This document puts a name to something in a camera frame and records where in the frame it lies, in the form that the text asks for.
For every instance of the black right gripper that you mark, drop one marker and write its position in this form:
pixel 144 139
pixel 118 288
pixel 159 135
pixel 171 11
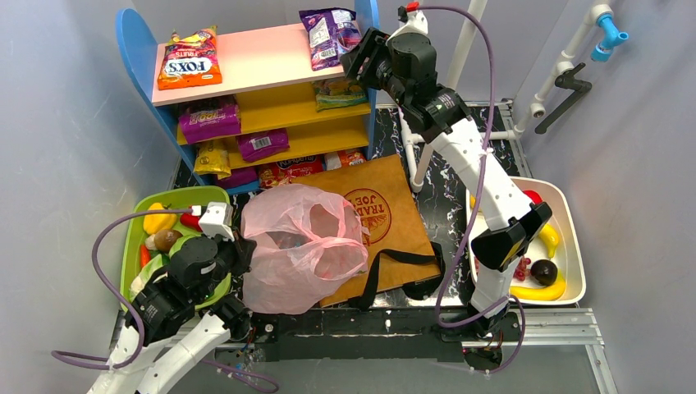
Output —
pixel 359 59

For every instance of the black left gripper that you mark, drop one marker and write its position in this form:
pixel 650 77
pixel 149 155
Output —
pixel 242 252

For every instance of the purple Fox's candy bag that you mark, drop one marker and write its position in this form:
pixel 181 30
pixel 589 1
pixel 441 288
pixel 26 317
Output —
pixel 332 32

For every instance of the pink plastic grocery bag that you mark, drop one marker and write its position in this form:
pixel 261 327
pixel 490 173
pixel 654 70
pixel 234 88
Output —
pixel 309 242

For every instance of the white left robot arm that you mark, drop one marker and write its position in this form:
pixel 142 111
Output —
pixel 144 360

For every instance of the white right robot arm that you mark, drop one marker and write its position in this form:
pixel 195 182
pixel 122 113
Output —
pixel 404 66

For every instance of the green yellow snack bag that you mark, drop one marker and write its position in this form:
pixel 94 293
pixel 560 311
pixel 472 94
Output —
pixel 337 93

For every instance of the bottom magenta snack bag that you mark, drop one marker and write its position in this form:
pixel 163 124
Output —
pixel 239 177

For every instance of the red Kopiko snack bag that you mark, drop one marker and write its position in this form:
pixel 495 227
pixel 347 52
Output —
pixel 282 172

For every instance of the magenta Toor snack bag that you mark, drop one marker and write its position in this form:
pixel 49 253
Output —
pixel 209 118

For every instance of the orange Fox's candy bag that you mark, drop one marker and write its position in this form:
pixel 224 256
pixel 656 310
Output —
pixel 190 61

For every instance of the brown Trader Joe's tote bag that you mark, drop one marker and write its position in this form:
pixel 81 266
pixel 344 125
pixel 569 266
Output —
pixel 401 254

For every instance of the red chili pepper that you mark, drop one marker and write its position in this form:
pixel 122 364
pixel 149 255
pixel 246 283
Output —
pixel 190 221

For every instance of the brown mushroom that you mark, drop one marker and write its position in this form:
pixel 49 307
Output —
pixel 163 240

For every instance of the yellow bell pepper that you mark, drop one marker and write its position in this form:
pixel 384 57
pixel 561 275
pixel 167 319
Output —
pixel 153 223

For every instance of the orange carrot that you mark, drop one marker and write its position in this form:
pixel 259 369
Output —
pixel 144 255

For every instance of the blue pink yellow shelf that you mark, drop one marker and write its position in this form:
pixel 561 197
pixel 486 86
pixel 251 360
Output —
pixel 268 71

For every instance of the orange white snack packet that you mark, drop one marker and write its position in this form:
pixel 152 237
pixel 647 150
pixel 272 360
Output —
pixel 343 158

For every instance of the green vegetable tray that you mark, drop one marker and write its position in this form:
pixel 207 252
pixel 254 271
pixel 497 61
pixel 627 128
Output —
pixel 175 199

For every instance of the small magenta snack packet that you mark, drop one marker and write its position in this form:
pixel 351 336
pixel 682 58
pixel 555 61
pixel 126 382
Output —
pixel 256 146

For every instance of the red apple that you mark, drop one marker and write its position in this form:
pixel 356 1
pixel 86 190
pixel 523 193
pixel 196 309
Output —
pixel 534 196

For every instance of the blue pipe fitting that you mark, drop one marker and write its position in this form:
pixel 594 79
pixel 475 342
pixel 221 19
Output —
pixel 612 38

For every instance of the yellow banana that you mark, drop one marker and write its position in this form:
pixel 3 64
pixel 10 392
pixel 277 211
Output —
pixel 550 238
pixel 548 293

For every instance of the red grape bunch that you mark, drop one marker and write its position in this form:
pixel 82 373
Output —
pixel 522 270

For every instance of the dark avocado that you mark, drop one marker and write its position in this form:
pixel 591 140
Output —
pixel 544 272

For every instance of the white fruit tray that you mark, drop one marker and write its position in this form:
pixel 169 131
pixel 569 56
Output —
pixel 565 239

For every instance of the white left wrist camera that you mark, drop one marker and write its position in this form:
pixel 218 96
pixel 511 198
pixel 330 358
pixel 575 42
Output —
pixel 215 220

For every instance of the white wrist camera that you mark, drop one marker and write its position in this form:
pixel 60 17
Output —
pixel 412 20
pixel 215 220

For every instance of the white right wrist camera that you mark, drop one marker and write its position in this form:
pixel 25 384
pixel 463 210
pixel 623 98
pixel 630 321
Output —
pixel 412 20

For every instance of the white PVC pipe frame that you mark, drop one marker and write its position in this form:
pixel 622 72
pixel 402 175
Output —
pixel 561 76

